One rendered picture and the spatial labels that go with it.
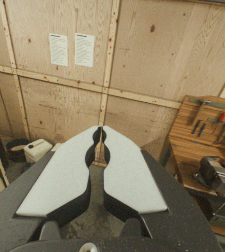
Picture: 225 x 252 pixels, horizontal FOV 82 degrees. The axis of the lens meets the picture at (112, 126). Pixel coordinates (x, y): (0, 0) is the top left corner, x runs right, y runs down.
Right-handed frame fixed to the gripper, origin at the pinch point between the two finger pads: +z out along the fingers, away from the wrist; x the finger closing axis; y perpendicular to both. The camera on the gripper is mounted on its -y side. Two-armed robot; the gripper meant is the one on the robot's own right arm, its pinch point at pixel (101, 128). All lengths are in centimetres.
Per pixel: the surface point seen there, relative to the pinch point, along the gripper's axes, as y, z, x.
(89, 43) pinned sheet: -14, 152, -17
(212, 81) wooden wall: 17, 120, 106
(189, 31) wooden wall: -23, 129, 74
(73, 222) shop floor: 154, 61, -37
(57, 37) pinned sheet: -19, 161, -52
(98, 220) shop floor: 158, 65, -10
